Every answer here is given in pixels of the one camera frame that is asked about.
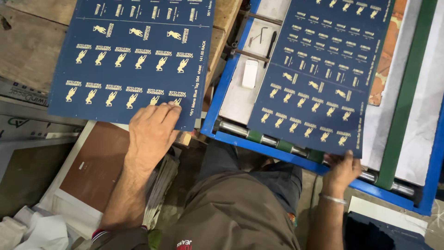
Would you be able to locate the person's right hand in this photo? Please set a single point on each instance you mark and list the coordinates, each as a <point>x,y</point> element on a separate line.
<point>341,173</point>

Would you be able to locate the person's left hand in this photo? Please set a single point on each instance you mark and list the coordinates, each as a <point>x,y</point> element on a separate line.
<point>151,133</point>

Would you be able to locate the person's left fingers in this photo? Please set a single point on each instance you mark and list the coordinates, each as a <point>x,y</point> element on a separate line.
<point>156,111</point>

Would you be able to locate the person's right fingers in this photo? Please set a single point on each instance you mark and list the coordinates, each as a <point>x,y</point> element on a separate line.
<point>352,162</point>

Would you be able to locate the blue sheet with large logos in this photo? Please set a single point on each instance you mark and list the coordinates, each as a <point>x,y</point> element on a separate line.
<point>138,76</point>

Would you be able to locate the blue sheet with small logos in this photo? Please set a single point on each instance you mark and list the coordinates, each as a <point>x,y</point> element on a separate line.
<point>322,97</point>

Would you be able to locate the white paper sheet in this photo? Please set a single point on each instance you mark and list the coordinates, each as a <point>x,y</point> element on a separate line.
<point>385,212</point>

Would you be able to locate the stack of dark blue sheets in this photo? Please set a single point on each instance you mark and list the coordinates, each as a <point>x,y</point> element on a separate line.
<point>374,234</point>

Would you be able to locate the stack of old newspapers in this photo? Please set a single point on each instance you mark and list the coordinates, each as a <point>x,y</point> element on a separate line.
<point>162,187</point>

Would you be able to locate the steel roller with green rings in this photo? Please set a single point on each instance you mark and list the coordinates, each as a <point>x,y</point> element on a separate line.
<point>232,127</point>

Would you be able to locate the brown card sheet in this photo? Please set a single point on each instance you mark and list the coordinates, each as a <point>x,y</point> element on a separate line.
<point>97,163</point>

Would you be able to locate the grey machine tray plate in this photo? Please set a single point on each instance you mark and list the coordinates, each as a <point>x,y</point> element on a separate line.
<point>236,100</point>

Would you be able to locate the green conveyor belt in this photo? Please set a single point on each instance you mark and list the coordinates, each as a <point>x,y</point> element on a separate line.
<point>406,97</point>

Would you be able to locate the white conveyor sheet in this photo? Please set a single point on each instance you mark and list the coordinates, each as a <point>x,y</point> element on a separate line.
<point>427,104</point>

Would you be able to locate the white rectangular block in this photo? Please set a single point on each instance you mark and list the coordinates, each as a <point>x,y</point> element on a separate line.
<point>250,73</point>

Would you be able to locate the metal cross rod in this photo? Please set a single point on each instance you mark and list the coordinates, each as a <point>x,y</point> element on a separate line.
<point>250,55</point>
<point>265,18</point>

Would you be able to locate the brown trousers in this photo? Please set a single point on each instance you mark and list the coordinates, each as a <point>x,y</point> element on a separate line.
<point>229,211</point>

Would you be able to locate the black allen key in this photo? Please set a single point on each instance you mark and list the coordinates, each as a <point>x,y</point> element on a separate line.
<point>262,34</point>

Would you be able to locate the black pen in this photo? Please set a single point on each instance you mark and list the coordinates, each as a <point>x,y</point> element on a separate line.
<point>270,45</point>

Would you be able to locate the flattened grey printed carton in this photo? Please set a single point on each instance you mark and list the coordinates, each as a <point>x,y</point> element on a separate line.
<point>24,126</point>

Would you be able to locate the dark sleeve with striped cuff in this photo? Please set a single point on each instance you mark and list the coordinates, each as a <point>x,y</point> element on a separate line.
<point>118,240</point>

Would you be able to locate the dark brown board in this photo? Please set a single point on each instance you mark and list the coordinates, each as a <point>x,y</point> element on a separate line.
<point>31,173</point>

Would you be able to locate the crumpled white paper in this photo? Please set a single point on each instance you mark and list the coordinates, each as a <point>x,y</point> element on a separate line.
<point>38,229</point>

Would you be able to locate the blue metal machine frame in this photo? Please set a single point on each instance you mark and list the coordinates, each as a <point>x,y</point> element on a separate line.
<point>222,93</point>

